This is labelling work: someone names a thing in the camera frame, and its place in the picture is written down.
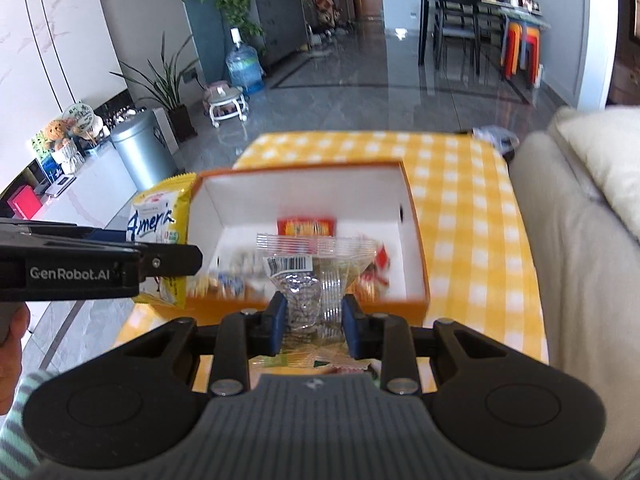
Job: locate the white round stool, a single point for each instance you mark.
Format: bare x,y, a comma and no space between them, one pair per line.
225,102

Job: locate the person's left forearm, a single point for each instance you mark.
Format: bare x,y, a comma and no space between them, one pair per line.
20,430

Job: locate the dining table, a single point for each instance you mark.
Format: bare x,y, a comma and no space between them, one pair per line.
520,10

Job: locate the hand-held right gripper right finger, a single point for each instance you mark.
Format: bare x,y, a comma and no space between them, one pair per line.
354,325

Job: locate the white low cabinet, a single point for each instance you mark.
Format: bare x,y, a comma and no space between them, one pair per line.
95,185

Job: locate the small yellow green packet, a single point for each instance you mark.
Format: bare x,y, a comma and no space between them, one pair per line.
300,360

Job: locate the beige sofa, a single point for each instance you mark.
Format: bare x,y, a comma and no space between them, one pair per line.
575,310

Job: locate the white green round fan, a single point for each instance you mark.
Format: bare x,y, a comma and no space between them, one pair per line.
77,116

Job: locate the potted plant with long leaves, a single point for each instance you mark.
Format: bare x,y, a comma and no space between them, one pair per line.
167,85

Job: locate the cream cushion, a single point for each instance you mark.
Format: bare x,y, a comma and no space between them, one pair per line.
605,160

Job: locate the clear packet with barcode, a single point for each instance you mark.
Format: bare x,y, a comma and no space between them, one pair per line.
300,290

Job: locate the grey metal trash can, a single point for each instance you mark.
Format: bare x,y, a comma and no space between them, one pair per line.
142,152

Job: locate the orange cardboard box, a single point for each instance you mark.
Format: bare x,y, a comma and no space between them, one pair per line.
310,195

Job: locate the stack of orange stools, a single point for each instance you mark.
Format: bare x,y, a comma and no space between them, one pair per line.
522,50

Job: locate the blue water bottle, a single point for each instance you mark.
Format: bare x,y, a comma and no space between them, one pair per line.
245,67

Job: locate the red orange stick snack bag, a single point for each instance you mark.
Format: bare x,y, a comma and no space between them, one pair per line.
305,226

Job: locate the brown stuffed toy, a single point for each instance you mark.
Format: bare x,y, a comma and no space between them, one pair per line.
55,132

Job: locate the yellow checked tablecloth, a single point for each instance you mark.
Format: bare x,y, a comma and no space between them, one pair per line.
460,220

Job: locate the red box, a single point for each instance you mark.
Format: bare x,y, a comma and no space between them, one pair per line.
24,201

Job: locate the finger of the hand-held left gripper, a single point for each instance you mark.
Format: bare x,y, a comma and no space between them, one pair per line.
172,261

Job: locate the person's left hand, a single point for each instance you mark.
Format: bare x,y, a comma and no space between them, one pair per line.
14,365

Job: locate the grey cabinet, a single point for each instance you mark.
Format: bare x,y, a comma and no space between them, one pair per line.
280,20

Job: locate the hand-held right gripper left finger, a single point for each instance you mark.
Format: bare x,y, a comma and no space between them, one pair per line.
274,322

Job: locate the blue white snack packet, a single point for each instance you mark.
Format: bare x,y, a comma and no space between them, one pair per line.
222,282

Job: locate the yellow white cracker packet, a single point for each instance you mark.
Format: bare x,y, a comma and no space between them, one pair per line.
160,220

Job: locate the black dining chair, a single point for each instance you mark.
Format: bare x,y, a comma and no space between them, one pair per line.
457,10

